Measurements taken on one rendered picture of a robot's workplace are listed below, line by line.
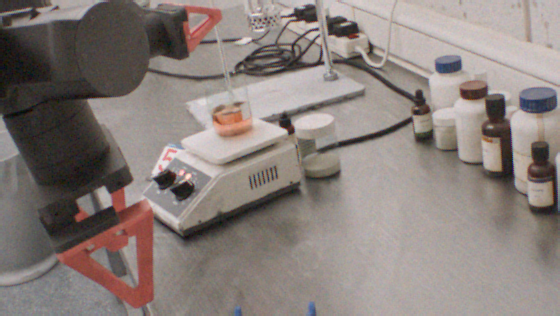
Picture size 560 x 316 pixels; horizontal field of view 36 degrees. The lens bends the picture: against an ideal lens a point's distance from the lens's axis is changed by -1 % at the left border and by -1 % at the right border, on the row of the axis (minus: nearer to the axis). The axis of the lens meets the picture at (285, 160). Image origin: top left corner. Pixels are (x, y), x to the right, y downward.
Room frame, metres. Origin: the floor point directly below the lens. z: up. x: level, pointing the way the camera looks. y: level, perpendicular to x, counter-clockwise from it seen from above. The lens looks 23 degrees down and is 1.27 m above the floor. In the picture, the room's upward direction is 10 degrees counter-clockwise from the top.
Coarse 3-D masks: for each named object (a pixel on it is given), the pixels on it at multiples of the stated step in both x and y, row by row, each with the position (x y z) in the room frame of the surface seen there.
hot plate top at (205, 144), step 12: (204, 132) 1.22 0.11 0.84; (264, 132) 1.17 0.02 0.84; (276, 132) 1.16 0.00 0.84; (192, 144) 1.17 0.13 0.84; (204, 144) 1.17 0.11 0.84; (216, 144) 1.16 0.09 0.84; (228, 144) 1.15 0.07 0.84; (240, 144) 1.14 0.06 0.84; (252, 144) 1.13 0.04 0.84; (264, 144) 1.13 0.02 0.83; (204, 156) 1.13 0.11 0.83; (216, 156) 1.11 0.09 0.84; (228, 156) 1.11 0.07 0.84; (240, 156) 1.11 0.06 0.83
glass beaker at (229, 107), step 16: (208, 80) 1.21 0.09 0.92; (224, 80) 1.22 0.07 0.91; (240, 80) 1.21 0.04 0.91; (208, 96) 1.18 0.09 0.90; (224, 96) 1.16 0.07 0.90; (240, 96) 1.17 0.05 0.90; (224, 112) 1.17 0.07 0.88; (240, 112) 1.17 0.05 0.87; (224, 128) 1.17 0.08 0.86; (240, 128) 1.17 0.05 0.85
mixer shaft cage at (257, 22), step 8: (248, 0) 1.55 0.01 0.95; (272, 0) 1.56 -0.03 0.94; (256, 8) 1.57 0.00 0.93; (264, 8) 1.56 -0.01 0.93; (272, 8) 1.56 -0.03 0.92; (280, 8) 1.57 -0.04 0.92; (248, 16) 1.55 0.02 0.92; (256, 16) 1.54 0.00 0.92; (264, 16) 1.54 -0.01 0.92; (272, 16) 1.54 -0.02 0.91; (248, 24) 1.57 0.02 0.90; (256, 24) 1.54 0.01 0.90; (264, 24) 1.54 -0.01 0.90; (272, 24) 1.55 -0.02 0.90; (280, 24) 1.56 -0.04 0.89
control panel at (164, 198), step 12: (168, 168) 1.18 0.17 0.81; (180, 168) 1.16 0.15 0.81; (192, 168) 1.14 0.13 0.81; (180, 180) 1.14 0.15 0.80; (192, 180) 1.12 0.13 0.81; (204, 180) 1.10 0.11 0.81; (144, 192) 1.17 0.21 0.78; (156, 192) 1.15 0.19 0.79; (168, 192) 1.13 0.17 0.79; (192, 192) 1.09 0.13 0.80; (168, 204) 1.10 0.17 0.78; (180, 204) 1.09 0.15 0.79
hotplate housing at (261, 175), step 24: (288, 144) 1.15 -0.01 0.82; (216, 168) 1.11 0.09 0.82; (240, 168) 1.11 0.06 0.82; (264, 168) 1.13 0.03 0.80; (288, 168) 1.14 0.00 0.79; (216, 192) 1.09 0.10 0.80; (240, 192) 1.10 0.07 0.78; (264, 192) 1.12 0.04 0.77; (168, 216) 1.09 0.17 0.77; (192, 216) 1.07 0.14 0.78; (216, 216) 1.09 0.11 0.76
